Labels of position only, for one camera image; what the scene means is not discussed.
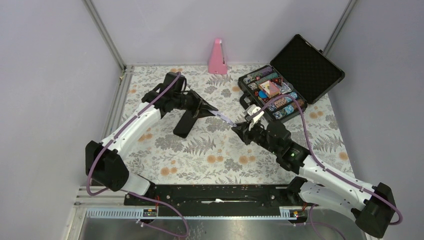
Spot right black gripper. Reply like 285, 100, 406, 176
231, 119, 281, 156

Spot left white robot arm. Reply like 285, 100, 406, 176
85, 72, 218, 206

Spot floral table mat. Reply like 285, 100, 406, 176
122, 65, 354, 184

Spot pink metronome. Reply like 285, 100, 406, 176
207, 38, 228, 75

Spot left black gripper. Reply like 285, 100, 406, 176
174, 89, 219, 119

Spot black poker chip case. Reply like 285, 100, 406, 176
237, 34, 345, 112

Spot playing card deck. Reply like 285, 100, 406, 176
259, 80, 281, 98

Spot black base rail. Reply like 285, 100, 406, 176
124, 184, 311, 217

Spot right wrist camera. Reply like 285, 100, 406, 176
244, 104, 264, 131

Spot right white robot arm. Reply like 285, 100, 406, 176
231, 122, 396, 239

